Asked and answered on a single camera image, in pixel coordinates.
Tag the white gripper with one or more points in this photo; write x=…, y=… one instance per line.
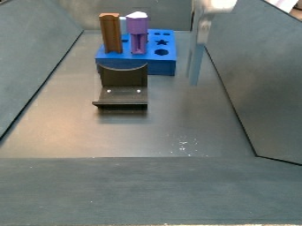
x=210, y=6

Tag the tall light blue peg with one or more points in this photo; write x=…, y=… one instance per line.
x=196, y=51

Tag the light blue square block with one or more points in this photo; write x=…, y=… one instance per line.
x=124, y=27

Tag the tall brown notched block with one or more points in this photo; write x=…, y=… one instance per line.
x=110, y=26

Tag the blue shape sorting board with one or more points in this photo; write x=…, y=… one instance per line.
x=160, y=56

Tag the purple pentagon peg block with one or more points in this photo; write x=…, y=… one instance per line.
x=137, y=23

